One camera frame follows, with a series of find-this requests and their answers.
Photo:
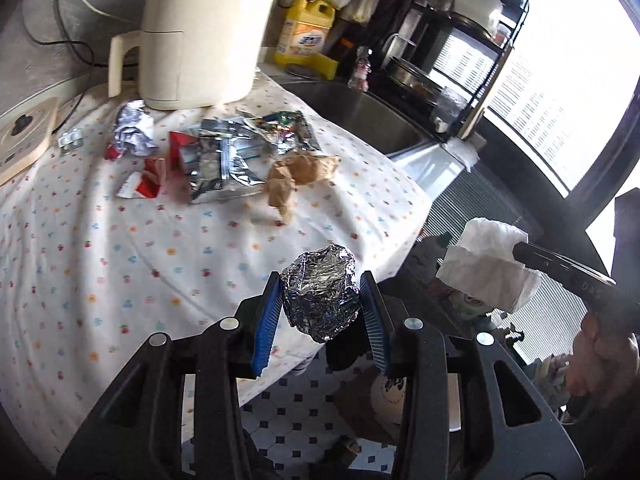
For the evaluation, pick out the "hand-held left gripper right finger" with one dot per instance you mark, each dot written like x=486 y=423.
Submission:
x=375 y=327

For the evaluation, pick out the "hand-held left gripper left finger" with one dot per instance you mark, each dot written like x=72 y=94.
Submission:
x=262 y=327

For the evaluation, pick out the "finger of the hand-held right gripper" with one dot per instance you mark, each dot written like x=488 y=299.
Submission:
x=542 y=260

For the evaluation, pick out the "white tissue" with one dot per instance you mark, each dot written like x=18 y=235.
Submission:
x=480 y=270

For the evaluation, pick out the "aluminium foil ball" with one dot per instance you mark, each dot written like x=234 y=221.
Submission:
x=320 y=290

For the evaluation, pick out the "brown paper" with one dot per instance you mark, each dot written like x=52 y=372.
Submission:
x=300 y=167

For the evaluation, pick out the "silver foil snack bag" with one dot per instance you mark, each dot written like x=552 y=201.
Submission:
x=220 y=165

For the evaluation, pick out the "red white wrapper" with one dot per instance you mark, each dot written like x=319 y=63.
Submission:
x=142 y=182
x=181 y=152

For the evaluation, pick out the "colourful foil snack bag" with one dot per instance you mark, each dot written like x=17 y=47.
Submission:
x=285 y=132

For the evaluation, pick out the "silver red wrapper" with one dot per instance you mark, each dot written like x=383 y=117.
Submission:
x=132 y=130

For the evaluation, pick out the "person's right hand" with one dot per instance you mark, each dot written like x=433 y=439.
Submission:
x=595 y=360

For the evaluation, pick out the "white rag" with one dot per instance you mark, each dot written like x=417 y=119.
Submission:
x=462 y=152

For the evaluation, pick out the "floral white tablecloth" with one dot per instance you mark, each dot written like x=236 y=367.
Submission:
x=125 y=270

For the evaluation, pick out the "window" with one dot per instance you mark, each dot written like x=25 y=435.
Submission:
x=550 y=85

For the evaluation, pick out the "stainless steel sink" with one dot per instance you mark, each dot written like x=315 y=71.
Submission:
x=360 y=115

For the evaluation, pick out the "steel pan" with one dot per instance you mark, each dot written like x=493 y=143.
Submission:
x=410 y=77

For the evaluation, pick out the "black dish rack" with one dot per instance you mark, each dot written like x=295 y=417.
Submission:
x=450 y=27

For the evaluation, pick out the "white lidded container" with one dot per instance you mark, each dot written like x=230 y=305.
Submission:
x=477 y=5

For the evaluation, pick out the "yellow sponge holder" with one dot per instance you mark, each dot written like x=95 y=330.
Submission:
x=322 y=67

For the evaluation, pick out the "silver blister pack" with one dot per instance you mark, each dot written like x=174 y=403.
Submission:
x=70 y=140

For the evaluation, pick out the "cream air fryer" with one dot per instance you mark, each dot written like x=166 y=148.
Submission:
x=200 y=35

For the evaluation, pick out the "yellow detergent bottle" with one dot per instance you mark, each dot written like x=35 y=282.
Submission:
x=305 y=30

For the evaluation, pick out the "beige kitchen scale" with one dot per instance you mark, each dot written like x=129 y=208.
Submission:
x=25 y=135

